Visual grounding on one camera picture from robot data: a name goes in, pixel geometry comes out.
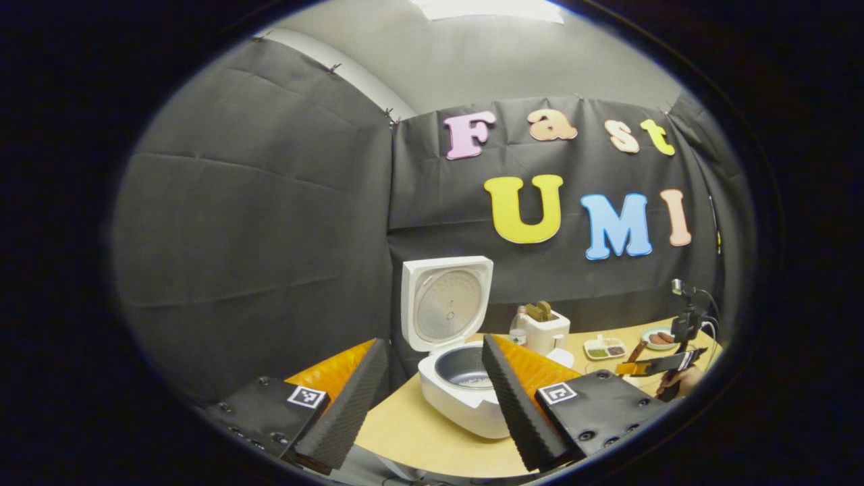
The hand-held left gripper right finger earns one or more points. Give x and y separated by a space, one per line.
516 405

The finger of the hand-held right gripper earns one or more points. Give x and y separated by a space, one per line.
665 364

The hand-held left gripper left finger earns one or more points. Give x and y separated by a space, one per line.
351 405

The brown wooden spoon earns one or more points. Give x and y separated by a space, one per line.
636 351

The white divided rice dish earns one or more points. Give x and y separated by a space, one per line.
604 349

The white rice cooker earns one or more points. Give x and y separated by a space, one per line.
445 304

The pale green plate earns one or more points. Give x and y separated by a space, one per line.
646 343

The clear plastic water bottle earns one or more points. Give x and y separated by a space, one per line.
518 331

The white toaster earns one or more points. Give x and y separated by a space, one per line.
547 336

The brown toast slice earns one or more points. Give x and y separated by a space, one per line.
545 310
533 312

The black backdrop cloth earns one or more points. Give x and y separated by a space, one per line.
270 202

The ceiling light panel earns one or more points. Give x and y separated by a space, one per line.
486 8

